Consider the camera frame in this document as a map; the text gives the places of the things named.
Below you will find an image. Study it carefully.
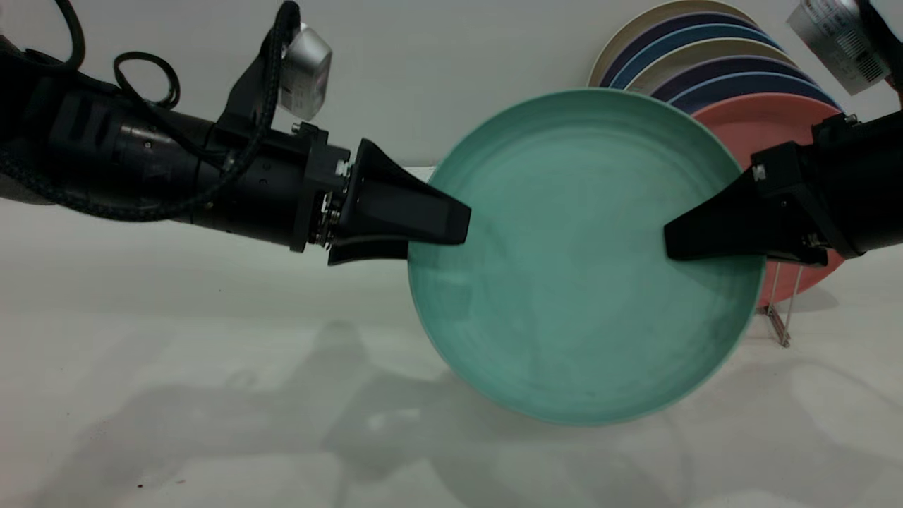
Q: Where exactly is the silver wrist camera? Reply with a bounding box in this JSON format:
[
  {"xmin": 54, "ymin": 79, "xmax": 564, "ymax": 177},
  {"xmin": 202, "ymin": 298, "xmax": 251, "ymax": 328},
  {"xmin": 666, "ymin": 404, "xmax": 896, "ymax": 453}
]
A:
[
  {"xmin": 787, "ymin": 0, "xmax": 893, "ymax": 97},
  {"xmin": 279, "ymin": 23, "xmax": 334, "ymax": 121}
]

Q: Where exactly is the dark purple round plate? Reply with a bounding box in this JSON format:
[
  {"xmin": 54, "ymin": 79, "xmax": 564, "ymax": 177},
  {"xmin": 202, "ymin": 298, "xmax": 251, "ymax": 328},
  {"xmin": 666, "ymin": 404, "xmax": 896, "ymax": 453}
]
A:
[
  {"xmin": 600, "ymin": 13, "xmax": 759, "ymax": 89},
  {"xmin": 653, "ymin": 56, "xmax": 816, "ymax": 101}
]

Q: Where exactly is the green round plate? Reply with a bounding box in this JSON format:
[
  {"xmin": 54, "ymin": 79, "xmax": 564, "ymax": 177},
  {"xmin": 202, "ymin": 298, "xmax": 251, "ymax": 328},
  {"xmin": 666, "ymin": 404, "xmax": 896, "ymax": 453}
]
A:
[{"xmin": 408, "ymin": 88, "xmax": 768, "ymax": 426}]

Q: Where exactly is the teal blue round plate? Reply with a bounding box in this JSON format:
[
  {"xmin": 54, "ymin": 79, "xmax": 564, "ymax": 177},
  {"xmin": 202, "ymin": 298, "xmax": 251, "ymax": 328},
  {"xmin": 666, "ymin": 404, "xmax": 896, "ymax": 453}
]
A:
[{"xmin": 610, "ymin": 25, "xmax": 780, "ymax": 90}]

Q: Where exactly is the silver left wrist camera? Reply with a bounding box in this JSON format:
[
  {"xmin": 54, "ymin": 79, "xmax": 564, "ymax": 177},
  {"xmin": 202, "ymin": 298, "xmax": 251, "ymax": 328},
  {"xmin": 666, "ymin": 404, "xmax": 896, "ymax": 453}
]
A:
[{"xmin": 279, "ymin": 23, "xmax": 334, "ymax": 121}]

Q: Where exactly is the beige round plate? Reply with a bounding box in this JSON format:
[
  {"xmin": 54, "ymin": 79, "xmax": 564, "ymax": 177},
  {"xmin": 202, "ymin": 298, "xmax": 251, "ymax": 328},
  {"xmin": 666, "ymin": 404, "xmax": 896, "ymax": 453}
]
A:
[
  {"xmin": 628, "ymin": 39, "xmax": 794, "ymax": 94},
  {"xmin": 588, "ymin": 0, "xmax": 756, "ymax": 89}
]

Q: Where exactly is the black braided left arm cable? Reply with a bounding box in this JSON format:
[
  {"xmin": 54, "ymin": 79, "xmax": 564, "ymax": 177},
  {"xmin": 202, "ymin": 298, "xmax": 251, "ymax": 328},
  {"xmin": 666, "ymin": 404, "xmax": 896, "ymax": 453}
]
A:
[{"xmin": 0, "ymin": 0, "xmax": 303, "ymax": 222}]

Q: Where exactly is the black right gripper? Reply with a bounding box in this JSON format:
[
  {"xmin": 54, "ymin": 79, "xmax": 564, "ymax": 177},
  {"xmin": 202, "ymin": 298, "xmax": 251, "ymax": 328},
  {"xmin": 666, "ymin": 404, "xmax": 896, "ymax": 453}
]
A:
[{"xmin": 663, "ymin": 109, "xmax": 903, "ymax": 267}]

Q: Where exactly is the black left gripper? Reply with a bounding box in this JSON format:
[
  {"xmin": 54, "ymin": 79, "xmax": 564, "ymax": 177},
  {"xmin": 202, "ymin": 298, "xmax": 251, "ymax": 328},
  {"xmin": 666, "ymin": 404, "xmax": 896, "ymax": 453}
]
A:
[{"xmin": 190, "ymin": 123, "xmax": 473, "ymax": 267}]

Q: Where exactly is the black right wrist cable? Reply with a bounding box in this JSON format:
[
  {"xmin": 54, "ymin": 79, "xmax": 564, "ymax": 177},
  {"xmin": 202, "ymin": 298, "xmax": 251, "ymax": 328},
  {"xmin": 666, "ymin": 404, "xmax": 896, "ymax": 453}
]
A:
[{"xmin": 857, "ymin": 0, "xmax": 903, "ymax": 89}]

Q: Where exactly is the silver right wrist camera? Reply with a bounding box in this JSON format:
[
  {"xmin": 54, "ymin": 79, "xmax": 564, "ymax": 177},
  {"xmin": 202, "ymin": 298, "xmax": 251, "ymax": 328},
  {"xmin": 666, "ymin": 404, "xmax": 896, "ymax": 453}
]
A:
[{"xmin": 787, "ymin": 0, "xmax": 893, "ymax": 97}]

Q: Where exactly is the blue plate with light rim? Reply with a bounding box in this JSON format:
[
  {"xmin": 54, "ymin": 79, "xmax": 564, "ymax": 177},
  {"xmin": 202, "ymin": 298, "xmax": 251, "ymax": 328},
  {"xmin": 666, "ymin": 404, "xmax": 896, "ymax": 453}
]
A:
[{"xmin": 670, "ymin": 73, "xmax": 840, "ymax": 114}]

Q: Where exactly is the pink round plate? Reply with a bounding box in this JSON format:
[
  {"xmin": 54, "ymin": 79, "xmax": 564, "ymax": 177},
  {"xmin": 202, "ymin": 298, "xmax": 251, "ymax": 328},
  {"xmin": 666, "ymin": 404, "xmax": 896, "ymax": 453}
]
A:
[{"xmin": 695, "ymin": 94, "xmax": 845, "ymax": 308}]

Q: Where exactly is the metal wire plate rack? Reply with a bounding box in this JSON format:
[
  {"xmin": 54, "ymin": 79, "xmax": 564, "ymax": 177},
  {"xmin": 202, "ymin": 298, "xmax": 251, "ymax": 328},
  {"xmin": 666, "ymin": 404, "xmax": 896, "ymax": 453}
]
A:
[{"xmin": 756, "ymin": 261, "xmax": 805, "ymax": 349}]

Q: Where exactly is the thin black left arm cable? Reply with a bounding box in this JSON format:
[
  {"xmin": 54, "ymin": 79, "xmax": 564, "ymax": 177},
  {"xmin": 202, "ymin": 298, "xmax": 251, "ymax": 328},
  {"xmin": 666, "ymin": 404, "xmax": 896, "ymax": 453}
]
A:
[{"xmin": 113, "ymin": 51, "xmax": 181, "ymax": 110}]

